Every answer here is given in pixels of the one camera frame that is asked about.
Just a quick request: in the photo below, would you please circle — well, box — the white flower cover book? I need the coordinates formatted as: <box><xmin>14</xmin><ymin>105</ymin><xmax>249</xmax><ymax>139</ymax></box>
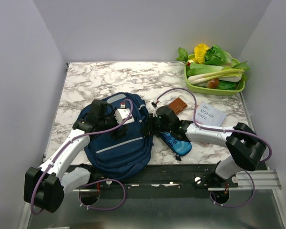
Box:
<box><xmin>195</xmin><ymin>102</ymin><xmax>226</xmax><ymax>126</ymax></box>

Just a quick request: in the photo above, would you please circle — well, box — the toy celery stalk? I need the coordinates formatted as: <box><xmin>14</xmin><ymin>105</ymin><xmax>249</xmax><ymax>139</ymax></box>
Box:
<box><xmin>187</xmin><ymin>68</ymin><xmax>245</xmax><ymax>85</ymax></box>

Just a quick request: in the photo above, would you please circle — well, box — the navy blue student backpack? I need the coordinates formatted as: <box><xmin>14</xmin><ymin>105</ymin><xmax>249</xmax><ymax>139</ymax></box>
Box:
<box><xmin>77</xmin><ymin>93</ymin><xmax>153</xmax><ymax>180</ymax></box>

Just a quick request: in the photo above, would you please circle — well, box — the brown toy mushroom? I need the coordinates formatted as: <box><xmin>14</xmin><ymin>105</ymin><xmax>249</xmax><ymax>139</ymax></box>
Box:
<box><xmin>206</xmin><ymin>78</ymin><xmax>220</xmax><ymax>89</ymax></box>

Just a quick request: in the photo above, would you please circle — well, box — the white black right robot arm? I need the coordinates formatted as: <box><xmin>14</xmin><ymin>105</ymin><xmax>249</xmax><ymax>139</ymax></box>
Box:
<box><xmin>141</xmin><ymin>106</ymin><xmax>266</xmax><ymax>187</ymax></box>

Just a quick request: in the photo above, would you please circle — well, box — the green vegetable tray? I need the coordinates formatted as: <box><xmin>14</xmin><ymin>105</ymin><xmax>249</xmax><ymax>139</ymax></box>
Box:
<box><xmin>184</xmin><ymin>52</ymin><xmax>249</xmax><ymax>95</ymax></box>

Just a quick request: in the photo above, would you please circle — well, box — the green toy lettuce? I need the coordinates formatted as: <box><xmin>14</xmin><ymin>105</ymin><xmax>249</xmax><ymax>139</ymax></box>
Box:
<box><xmin>204</xmin><ymin>45</ymin><xmax>232</xmax><ymax>66</ymax></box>

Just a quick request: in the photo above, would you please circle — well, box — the brown leather wallet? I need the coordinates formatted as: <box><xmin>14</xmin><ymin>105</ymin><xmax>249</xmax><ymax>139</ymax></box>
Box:
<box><xmin>168</xmin><ymin>97</ymin><xmax>187</xmax><ymax>115</ymax></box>

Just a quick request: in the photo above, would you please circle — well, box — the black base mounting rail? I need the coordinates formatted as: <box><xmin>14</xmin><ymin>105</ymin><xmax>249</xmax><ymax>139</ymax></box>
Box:
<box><xmin>73</xmin><ymin>164</ymin><xmax>240</xmax><ymax>203</ymax></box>

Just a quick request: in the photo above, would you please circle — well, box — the yellow toy flower vegetable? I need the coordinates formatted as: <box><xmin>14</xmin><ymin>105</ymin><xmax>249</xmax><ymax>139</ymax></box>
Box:
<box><xmin>194</xmin><ymin>43</ymin><xmax>210</xmax><ymax>64</ymax></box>

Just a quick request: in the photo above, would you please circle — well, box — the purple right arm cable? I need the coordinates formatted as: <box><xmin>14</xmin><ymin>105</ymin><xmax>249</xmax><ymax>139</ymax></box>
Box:
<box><xmin>152</xmin><ymin>87</ymin><xmax>273</xmax><ymax>208</ymax></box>

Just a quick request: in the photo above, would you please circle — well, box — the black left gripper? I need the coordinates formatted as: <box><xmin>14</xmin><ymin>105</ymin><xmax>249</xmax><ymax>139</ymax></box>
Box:
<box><xmin>99</xmin><ymin>107</ymin><xmax>128</xmax><ymax>141</ymax></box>

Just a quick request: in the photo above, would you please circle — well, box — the blue dinosaur pencil case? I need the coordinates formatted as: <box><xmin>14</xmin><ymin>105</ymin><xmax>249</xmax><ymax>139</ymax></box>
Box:
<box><xmin>158</xmin><ymin>132</ymin><xmax>192</xmax><ymax>161</ymax></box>

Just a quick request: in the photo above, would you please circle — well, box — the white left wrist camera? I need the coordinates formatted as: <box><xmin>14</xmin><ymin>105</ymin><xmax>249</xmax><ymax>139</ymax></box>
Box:
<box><xmin>114</xmin><ymin>102</ymin><xmax>135</xmax><ymax>125</ymax></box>

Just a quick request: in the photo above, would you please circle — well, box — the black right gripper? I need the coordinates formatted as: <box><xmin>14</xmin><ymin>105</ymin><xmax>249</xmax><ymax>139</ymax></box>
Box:
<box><xmin>140</xmin><ymin>113</ymin><xmax>172</xmax><ymax>135</ymax></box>

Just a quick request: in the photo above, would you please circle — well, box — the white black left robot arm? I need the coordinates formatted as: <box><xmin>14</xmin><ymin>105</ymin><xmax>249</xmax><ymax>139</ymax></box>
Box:
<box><xmin>23</xmin><ymin>100</ymin><xmax>133</xmax><ymax>215</ymax></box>

